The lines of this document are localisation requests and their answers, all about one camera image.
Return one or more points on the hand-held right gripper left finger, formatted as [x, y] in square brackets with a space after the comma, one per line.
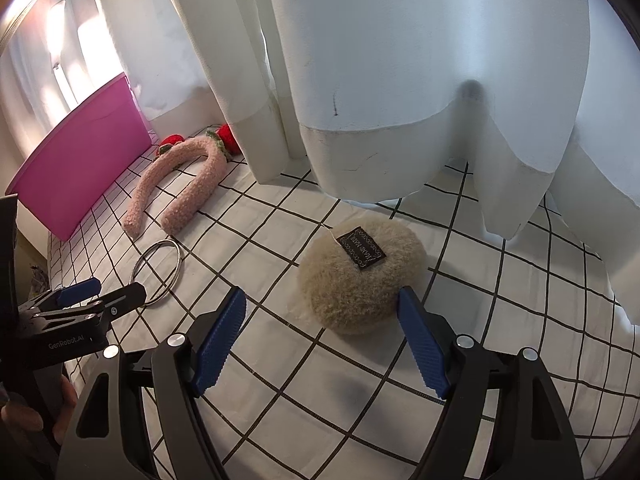
[220, 345]

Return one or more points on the white black-grid tablecloth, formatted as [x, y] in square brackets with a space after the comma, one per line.
[500, 310]

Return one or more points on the pink fluffy strawberry headband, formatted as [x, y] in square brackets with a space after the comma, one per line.
[195, 195]

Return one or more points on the large silver bangle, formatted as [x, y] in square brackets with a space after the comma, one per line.
[176, 270]

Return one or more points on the white curtain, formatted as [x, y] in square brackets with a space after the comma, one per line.
[400, 60]

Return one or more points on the person's left hand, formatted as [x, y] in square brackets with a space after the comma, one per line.
[20, 417]

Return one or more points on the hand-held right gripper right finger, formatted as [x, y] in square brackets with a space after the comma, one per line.
[425, 345]

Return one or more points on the pink plastic bin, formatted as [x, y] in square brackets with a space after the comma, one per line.
[85, 160]

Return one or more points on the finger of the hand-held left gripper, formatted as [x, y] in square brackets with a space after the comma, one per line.
[120, 300]
[77, 291]

